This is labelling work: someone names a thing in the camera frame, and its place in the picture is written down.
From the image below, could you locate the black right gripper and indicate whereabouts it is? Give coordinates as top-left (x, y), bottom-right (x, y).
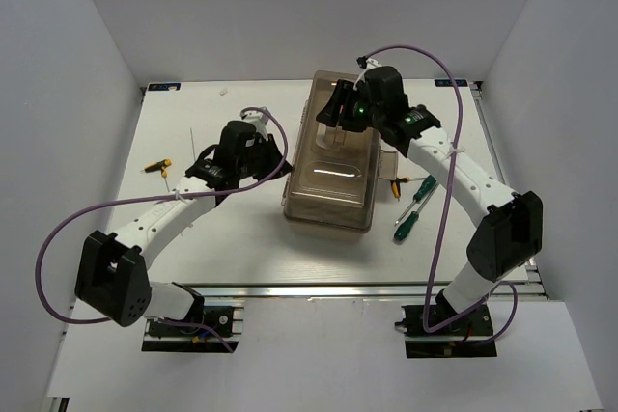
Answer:
top-left (315, 81), bottom-right (384, 134)

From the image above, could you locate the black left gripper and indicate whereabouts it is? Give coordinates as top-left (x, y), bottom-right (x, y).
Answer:
top-left (237, 134), bottom-right (294, 182)

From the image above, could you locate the beige plastic toolbox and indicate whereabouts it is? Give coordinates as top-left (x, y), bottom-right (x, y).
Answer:
top-left (282, 70), bottom-right (399, 239)

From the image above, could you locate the yellow black T-handle hex key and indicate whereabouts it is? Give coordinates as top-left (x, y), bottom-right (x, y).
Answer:
top-left (142, 158), bottom-right (172, 179)

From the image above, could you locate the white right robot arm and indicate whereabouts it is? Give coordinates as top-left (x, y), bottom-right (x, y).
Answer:
top-left (316, 66), bottom-right (544, 334)

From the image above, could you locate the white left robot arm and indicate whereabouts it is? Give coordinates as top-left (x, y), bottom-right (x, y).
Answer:
top-left (75, 108), bottom-right (291, 334)

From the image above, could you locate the blue label sticker right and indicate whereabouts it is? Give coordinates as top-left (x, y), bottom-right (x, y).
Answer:
top-left (434, 79), bottom-right (468, 88)

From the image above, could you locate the blue label sticker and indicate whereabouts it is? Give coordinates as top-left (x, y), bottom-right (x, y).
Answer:
top-left (434, 79), bottom-right (468, 88)
top-left (147, 83), bottom-right (181, 92)

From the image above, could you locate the small green screwdriver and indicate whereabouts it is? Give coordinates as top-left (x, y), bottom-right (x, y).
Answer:
top-left (394, 176), bottom-right (436, 226)

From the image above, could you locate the large green screwdriver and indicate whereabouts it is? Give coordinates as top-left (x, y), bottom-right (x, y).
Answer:
top-left (393, 192), bottom-right (433, 243)

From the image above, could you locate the blue label sticker left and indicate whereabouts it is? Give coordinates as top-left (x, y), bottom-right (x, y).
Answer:
top-left (147, 83), bottom-right (181, 92)

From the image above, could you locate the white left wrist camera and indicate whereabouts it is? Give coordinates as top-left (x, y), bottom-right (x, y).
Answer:
top-left (240, 107), bottom-right (269, 139)

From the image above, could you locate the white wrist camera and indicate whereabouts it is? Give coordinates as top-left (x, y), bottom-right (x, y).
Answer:
top-left (240, 107), bottom-right (269, 139)
top-left (356, 56), bottom-right (382, 82)

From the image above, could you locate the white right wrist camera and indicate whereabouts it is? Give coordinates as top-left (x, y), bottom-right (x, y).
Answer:
top-left (356, 56), bottom-right (382, 82)

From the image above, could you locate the long yellow black T-handle key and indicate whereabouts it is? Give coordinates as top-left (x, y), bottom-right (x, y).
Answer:
top-left (189, 127), bottom-right (196, 161)

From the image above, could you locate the yellow black T-handle key right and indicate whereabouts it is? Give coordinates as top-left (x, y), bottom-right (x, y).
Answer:
top-left (390, 177), bottom-right (411, 200)

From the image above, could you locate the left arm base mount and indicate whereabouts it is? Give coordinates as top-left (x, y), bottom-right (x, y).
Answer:
top-left (141, 297), bottom-right (244, 354)

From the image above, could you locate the aluminium table front rail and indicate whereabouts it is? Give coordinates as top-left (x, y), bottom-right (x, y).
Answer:
top-left (89, 281), bottom-right (547, 301)

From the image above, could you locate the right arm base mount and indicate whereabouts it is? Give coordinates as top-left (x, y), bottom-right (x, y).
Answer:
top-left (394, 304), bottom-right (497, 359)

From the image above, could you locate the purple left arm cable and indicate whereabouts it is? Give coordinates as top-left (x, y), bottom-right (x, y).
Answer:
top-left (37, 106), bottom-right (293, 353)

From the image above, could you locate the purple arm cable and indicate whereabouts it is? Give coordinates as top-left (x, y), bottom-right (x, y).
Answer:
top-left (37, 106), bottom-right (293, 353)
top-left (356, 45), bottom-right (521, 348)

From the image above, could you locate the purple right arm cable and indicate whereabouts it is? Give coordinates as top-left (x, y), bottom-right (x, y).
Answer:
top-left (356, 45), bottom-right (521, 348)

